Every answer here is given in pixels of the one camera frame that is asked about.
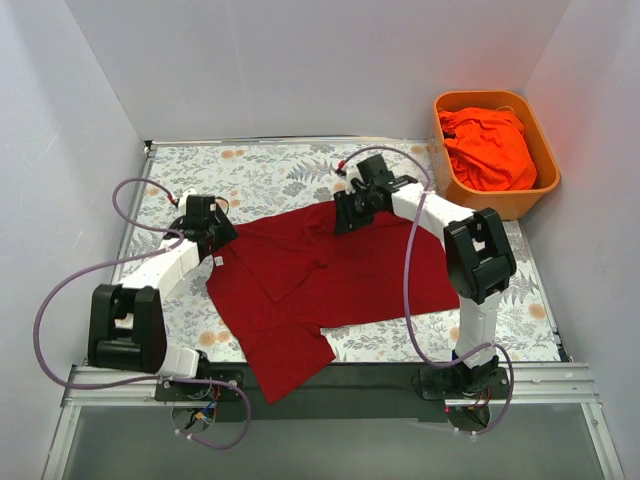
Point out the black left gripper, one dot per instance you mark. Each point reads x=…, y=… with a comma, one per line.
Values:
x=223, y=235

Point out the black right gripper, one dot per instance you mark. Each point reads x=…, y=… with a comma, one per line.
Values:
x=345, y=215

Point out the dark red t-shirt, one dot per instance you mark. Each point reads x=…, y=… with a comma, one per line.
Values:
x=287, y=277

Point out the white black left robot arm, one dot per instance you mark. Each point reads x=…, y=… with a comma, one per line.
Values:
x=127, y=328

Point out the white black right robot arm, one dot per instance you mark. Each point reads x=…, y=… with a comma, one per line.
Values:
x=479, y=263

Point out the floral patterned table mat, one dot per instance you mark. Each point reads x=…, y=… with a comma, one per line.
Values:
x=263, y=179

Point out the bright orange t-shirt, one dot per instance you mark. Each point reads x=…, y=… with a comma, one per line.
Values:
x=487, y=149

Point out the orange plastic basket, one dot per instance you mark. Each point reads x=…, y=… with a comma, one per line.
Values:
x=511, y=204

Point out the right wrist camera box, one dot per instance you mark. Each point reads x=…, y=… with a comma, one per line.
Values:
x=370, y=171

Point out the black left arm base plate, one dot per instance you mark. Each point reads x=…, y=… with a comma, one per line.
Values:
x=171, y=391

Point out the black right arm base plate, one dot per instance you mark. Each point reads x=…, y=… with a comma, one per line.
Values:
x=461, y=383

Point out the aluminium front frame rail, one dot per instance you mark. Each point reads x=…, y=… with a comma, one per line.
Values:
x=535, y=383

